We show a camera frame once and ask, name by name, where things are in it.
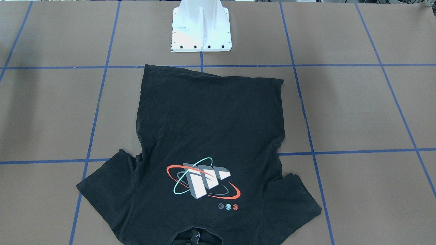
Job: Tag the black graphic t-shirt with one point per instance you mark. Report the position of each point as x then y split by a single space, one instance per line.
209 171

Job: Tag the white metal mount base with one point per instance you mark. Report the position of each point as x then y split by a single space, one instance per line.
201 26

